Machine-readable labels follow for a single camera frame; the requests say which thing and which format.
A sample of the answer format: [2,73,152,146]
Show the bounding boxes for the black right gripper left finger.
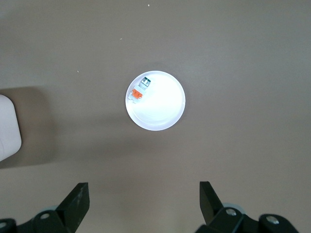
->
[0,182,90,233]

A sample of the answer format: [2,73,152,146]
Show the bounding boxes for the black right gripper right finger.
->
[196,181,302,233]

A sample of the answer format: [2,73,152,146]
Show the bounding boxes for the white lidded box grey clips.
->
[0,94,22,163]

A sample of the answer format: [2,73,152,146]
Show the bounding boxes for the pink round plate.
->
[125,70,187,132]

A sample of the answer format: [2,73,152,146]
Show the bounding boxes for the brown table mat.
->
[0,0,311,233]

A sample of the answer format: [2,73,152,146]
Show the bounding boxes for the white switch with orange block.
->
[128,76,151,104]

